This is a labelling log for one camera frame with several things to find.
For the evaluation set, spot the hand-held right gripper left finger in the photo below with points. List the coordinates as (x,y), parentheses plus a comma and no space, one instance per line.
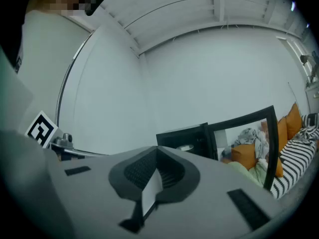
(94,195)

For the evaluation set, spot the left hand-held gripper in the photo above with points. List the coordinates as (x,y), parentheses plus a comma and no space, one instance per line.
(41,131)

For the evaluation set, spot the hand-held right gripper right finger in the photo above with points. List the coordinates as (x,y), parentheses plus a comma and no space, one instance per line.
(207,203)

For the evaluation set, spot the white round plate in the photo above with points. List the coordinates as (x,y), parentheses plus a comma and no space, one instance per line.
(185,147)

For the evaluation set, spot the black cabinet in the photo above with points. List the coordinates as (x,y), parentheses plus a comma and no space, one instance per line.
(174,138)

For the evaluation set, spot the light green blanket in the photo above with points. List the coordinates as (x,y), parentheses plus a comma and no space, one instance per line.
(249,173)

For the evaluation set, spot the orange cushion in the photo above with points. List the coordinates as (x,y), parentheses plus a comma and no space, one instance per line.
(243,155)
(282,136)
(294,121)

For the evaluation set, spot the grey crumpled clothes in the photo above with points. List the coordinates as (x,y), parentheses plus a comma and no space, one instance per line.
(249,134)

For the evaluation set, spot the black white striped blanket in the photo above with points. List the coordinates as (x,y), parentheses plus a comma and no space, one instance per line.
(294,155)

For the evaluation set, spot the black head-mounted camera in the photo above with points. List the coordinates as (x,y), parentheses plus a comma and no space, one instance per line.
(94,6)

